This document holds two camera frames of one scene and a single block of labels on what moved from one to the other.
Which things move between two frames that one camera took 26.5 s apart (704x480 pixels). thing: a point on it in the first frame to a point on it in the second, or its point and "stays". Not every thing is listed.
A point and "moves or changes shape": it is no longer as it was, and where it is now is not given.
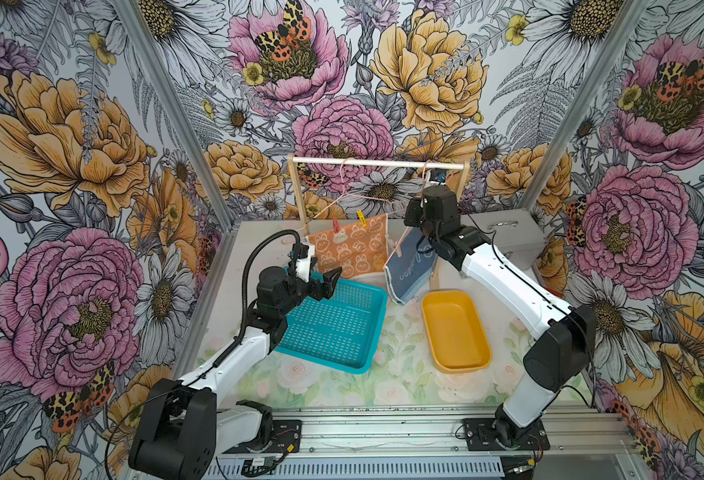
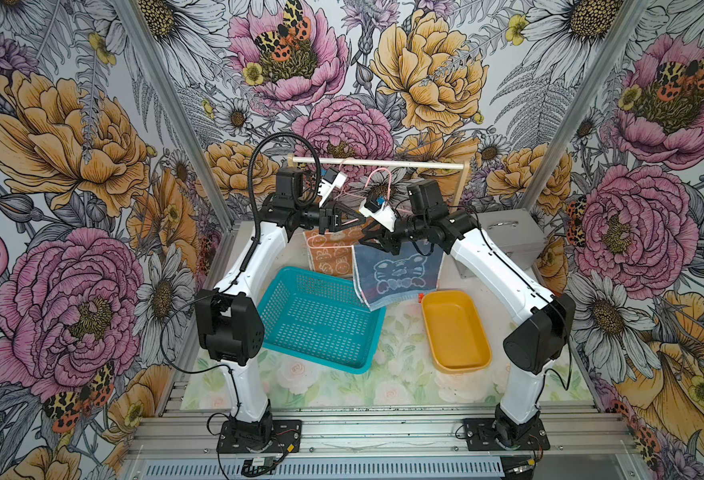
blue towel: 409,269 moves or changes shape
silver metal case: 512,232 stays
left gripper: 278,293 to 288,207
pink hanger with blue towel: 411,263 to 382,211
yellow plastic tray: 456,330 stays
